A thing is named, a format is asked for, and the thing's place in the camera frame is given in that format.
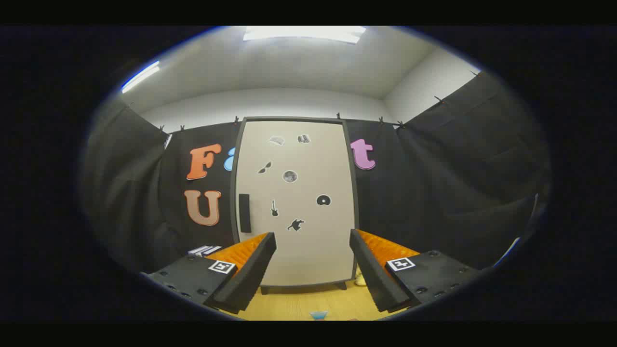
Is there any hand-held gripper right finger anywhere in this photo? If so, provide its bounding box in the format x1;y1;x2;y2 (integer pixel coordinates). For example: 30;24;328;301
349;228;483;314

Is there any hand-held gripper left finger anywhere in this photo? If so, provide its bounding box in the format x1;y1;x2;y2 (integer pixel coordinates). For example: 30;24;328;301
144;232;278;315

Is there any black door handle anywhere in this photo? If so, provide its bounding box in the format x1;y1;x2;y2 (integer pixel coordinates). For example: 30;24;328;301
239;193;252;234

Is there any grey framed cabinet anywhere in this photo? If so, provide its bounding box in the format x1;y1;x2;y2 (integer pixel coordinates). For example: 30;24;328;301
230;116;361;295

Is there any black backdrop cloth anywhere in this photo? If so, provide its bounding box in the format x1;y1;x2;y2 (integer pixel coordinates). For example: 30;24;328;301
82;72;550;275

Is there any long ceiling light strip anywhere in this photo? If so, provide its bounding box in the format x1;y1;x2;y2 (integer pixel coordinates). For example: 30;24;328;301
121;61;161;94

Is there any rectangular ceiling light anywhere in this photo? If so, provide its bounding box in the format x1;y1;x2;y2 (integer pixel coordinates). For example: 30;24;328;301
242;26;367;45

